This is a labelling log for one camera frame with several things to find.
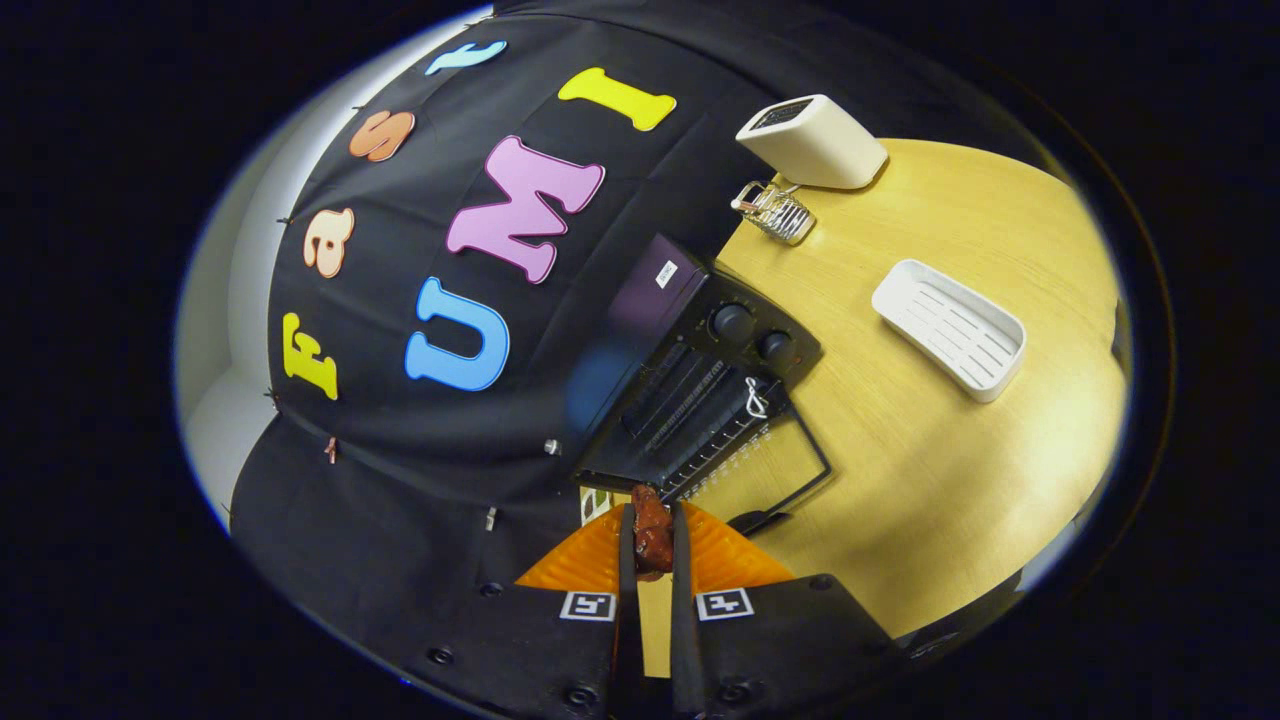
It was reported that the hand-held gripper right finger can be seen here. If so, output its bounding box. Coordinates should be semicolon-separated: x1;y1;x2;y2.
668;500;901;716

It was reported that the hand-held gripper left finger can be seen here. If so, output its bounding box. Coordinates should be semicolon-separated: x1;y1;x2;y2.
405;505;641;716

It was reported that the reddish brown meat piece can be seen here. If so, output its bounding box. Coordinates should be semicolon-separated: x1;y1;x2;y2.
630;485;676;581

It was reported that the black toaster oven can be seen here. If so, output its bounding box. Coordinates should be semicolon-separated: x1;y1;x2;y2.
572;233;833;536

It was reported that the white toaster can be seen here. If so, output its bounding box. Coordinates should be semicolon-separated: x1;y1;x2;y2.
735;94;889;191

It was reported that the black backdrop cloth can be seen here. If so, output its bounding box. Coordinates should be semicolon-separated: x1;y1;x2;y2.
228;0;1001;691

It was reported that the white ribbed tray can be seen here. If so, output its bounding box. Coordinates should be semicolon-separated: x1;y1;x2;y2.
871;259;1028;404

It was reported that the metal wire rack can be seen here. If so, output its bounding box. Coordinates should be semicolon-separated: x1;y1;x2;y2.
730;180;817;247

